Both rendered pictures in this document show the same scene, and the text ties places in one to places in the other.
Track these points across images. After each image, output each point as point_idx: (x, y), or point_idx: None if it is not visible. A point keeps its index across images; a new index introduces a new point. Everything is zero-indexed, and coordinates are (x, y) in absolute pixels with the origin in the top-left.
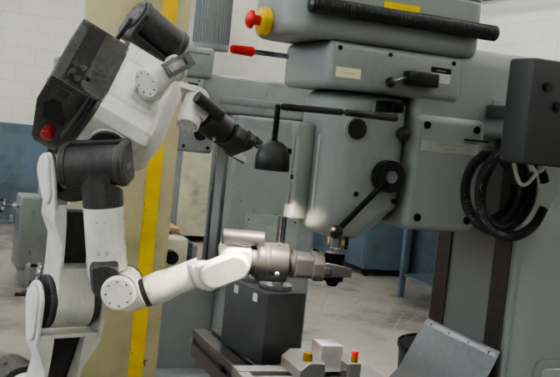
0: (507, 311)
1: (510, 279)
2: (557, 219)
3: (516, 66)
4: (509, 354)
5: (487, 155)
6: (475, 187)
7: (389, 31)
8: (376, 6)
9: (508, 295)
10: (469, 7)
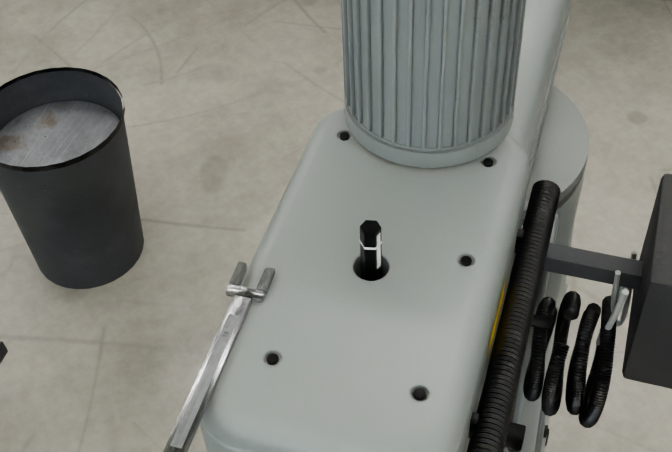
0: (522, 394)
1: (525, 370)
2: (559, 277)
3: (667, 294)
4: (523, 418)
5: (568, 348)
6: (575, 401)
7: (488, 361)
8: (505, 382)
9: (523, 382)
10: (525, 191)
